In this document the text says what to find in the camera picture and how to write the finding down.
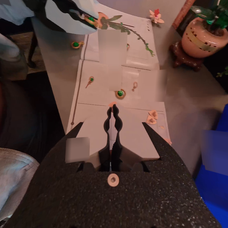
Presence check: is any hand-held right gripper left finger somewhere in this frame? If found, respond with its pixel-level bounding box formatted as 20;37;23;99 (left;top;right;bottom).
76;105;112;168

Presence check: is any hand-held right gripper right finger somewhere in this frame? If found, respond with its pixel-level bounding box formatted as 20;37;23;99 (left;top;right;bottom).
111;104;160;168

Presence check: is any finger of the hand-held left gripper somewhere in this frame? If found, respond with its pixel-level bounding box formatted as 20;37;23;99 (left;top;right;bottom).
71;0;100;18
45;0;98;34

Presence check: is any gold ring with green stud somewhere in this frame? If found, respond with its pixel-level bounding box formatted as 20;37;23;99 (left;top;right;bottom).
84;15;99;29
71;41;84;49
115;88;126;100

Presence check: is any brown branch with green leaves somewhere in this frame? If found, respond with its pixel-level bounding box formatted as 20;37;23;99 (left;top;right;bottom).
100;15;155;57

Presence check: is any grey desk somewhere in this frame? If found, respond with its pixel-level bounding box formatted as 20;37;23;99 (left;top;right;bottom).
31;0;228;180

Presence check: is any round pink piece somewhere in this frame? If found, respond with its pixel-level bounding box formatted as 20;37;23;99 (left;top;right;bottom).
98;12;109;30

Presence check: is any black furniture leg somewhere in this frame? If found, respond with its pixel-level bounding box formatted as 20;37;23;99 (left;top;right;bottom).
27;27;39;69

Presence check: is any pale cloth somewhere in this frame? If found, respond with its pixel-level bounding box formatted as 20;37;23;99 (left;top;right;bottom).
0;0;34;25

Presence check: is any white instruction booklet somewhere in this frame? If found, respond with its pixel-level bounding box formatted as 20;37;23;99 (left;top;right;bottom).
66;17;172;144

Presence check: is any pink and red brick flower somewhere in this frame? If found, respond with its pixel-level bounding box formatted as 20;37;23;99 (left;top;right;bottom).
149;9;165;24

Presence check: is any brown pot stand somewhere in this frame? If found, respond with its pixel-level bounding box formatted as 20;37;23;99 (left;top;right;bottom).
169;41;205;72

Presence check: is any grey zippered cloth bag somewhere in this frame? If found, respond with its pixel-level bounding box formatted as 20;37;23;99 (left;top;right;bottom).
0;147;40;224

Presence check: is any blue plastic bin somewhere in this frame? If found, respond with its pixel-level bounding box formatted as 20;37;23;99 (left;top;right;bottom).
194;104;228;228

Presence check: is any small green sprig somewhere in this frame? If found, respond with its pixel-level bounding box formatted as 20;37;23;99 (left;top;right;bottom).
216;66;228;78

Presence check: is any pink plant pot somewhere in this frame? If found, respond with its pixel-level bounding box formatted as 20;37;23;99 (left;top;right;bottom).
181;17;228;58

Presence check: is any green potted plant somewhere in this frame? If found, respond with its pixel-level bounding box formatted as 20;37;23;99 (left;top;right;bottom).
191;0;228;31

